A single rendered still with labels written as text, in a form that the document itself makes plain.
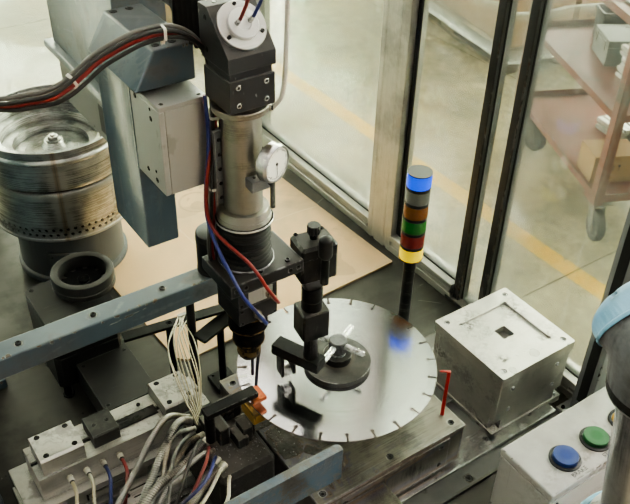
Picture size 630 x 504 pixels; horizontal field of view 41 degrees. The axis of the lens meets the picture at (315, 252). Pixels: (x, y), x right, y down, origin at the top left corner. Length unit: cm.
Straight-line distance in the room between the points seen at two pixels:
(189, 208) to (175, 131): 108
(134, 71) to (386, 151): 92
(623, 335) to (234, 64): 51
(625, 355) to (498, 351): 63
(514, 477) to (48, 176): 102
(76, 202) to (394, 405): 78
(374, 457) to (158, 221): 53
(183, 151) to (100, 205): 74
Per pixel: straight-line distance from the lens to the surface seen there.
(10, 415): 167
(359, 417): 132
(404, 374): 139
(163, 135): 103
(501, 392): 151
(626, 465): 108
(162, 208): 118
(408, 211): 152
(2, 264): 203
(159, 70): 104
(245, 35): 95
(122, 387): 156
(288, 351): 131
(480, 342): 155
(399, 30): 173
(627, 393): 97
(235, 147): 102
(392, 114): 181
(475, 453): 155
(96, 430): 142
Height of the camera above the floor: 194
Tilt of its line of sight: 37 degrees down
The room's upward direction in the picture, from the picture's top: 2 degrees clockwise
